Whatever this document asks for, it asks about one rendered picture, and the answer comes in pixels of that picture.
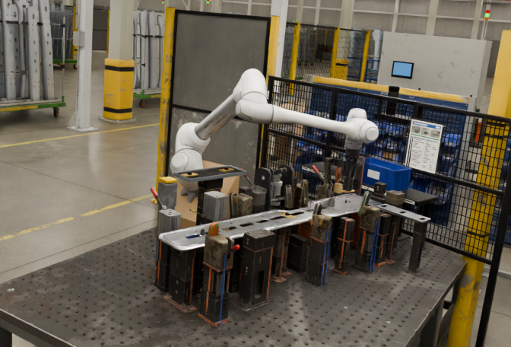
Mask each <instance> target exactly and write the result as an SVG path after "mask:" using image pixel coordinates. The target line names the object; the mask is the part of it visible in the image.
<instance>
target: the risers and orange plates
mask: <svg viewBox="0 0 511 347"><path fill-rule="evenodd" d="M308 241H309V240H308V239H306V238H304V237H301V236H299V235H297V234H291V235H290V237H289V244H288V251H287V264H286V267H287V268H289V269H292V270H293V271H295V272H298V273H303V272H305V271H306V268H307V261H308V254H309V246H308ZM242 242H243V240H242V239H240V238H238V239H235V240H234V246H235V245H237V244H238V245H240V248H239V249H238V250H236V251H235V252H233V265H232V267H233V268H232V269H230V280H229V290H228V292H230V293H231V294H232V293H235V292H238V291H240V281H241V272H242V267H243V266H242V264H243V251H242Z"/></svg>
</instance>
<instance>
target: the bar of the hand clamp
mask: <svg viewBox="0 0 511 347"><path fill-rule="evenodd" d="M334 162H335V160H334V159H333V158H324V177H325V183H327V185H328V184H329V185H330V186H329V187H328V188H329V189H331V188H332V164H333V163H334ZM328 188H327V189H328Z"/></svg>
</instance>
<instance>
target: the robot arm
mask: <svg viewBox="0 0 511 347"><path fill-rule="evenodd" d="M235 115H237V116H238V117H240V118H241V119H244V120H246V121H249V122H253V123H266V124H275V123H293V124H299V125H303V126H310V127H314V128H317V129H324V130H328V131H333V132H339V133H342V134H345V135H346V141H345V146H346V152H345V154H346V155H345V157H344V158H341V164H342V176H344V190H346V189H348V191H351V190H352V185H353V184H354V179H357V177H358V174H359V171H360V166H361V165H362V162H360V161H359V155H360V148H362V142H365V143H371V142H374V141H376V140H377V138H378V134H379V130H378V128H377V126H376V125H375V124H374V123H372V122H370V121H369V120H367V115H366V112H365V110H362V109H358V108H355V109H352V110H350V112H349V114H348V118H347V122H346V123H342V122H337V121H333V120H330V119H324V118H321V117H317V116H312V115H309V114H305V113H298V112H295V111H292V110H286V109H284V108H281V107H277V106H275V105H272V104H269V103H268V102H267V86H266V81H265V77H264V76H263V74H262V73H261V72H260V71H259V70H257V69H253V68H252V69H249V70H246V71H245V72H244V73H243V75H242V76H241V79H240V81H239V82H238V84H237V86H236V87H235V88H234V90H233V94H232V95H231V96H229V97H228V98H227V99H226V100H225V101H224V102H223V103H222V104H221V105H220V106H219V107H218V108H216V109H215V110H214V111H213V112H212V113H210V114H209V115H208V116H207V117H206V118H205V119H203V120H202V121H201V122H200V123H199V124H198V123H186V124H184V125H183V126H181V128H180V129H179V131H178V132H177V135H176V149H175V152H176V154H175V155H174V156H173V158H172V160H171V162H170V169H171V171H172V174H173V172H178V171H185V170H197V169H203V163H202V152H203V151H204V150H205V148H206V147H207V145H208V144H209V142H210V137H211V136H212V135H213V134H215V133H216V131H218V130H219V129H220V128H221V127H222V126H224V125H225V124H226V123H228V122H229V121H230V120H231V119H232V118H234V117H235ZM346 161H347V163H346ZM356 164H357V166H356ZM355 167H356V168H355ZM350 169H351V178H350V177H349V173H350ZM175 178H176V179H177V181H178V182H179V183H180V184H181V185H182V186H183V188H182V190H181V192H180V195H181V196H188V197H187V202H189V203H191V202H192V200H193V199H194V198H195V197H197V198H198V182H194V183H189V182H186V181H185V180H181V179H180V178H177V177H175Z"/></svg>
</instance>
